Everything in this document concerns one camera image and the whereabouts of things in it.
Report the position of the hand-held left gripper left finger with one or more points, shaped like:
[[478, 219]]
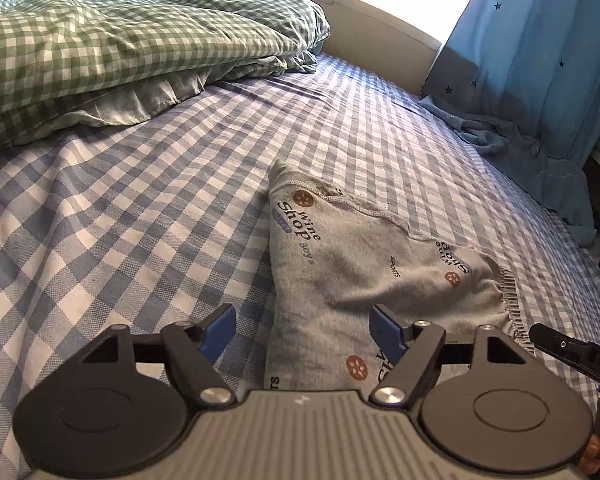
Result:
[[219, 327]]

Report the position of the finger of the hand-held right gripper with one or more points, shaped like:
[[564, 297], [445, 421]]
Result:
[[565, 347]]

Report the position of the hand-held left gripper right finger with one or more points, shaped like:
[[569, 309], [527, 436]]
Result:
[[386, 330]]

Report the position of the grey printed pants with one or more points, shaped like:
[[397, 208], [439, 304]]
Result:
[[340, 260]]

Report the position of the person's right hand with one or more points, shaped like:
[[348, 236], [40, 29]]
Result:
[[591, 452]]

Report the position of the blue checked bed sheet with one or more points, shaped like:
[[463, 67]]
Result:
[[145, 210]]

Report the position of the blue star curtain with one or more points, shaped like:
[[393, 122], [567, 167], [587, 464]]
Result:
[[525, 50]]

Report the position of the green checked duvet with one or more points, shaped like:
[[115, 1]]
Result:
[[105, 45]]

